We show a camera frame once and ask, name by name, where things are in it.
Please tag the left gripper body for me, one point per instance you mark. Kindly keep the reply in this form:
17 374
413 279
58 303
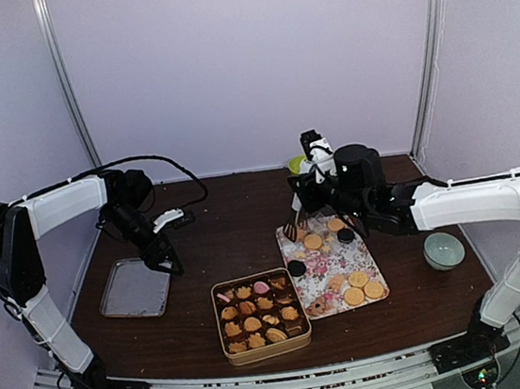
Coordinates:
144 248

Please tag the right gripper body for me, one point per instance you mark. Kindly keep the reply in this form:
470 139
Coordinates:
312 204

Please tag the steel kitchen tongs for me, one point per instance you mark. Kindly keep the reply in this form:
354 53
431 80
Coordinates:
296 220

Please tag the silver tin lid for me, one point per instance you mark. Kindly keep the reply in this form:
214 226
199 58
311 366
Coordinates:
133 290

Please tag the pink round cookie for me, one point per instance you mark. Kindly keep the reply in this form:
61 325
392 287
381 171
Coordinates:
260 287
223 297

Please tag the flower shaped cookie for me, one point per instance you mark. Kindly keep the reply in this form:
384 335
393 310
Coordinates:
244 292

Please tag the orange sandwich cookie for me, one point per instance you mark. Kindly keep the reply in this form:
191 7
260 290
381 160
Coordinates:
246 307

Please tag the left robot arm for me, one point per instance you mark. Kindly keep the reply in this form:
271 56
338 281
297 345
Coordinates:
116 195

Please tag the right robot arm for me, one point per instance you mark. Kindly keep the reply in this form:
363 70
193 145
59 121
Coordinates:
354 186

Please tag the green plastic bowl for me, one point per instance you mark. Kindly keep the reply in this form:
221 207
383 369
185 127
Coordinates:
298 165

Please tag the black sandwich cookie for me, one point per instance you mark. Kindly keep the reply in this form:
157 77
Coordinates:
345 235
296 268

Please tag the floral cookie tray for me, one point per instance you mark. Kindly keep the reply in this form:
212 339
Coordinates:
331 267

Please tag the gold cookie tin box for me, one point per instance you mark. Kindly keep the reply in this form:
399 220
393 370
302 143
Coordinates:
279 325

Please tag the round golden biscuit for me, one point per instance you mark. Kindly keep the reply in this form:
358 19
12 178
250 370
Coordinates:
374 290
354 296

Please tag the pale ceramic bowl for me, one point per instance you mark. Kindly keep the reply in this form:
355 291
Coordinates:
443 252

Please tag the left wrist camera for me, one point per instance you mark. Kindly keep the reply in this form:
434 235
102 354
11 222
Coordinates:
174 218

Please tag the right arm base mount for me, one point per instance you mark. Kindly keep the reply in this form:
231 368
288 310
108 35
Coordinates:
473 356

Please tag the right aluminium frame post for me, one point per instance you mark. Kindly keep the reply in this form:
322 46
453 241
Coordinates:
428 80

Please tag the aluminium frame post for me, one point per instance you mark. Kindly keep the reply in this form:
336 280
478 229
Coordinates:
428 80
48 31

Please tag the left aluminium frame post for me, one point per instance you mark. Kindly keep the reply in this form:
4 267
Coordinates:
48 31

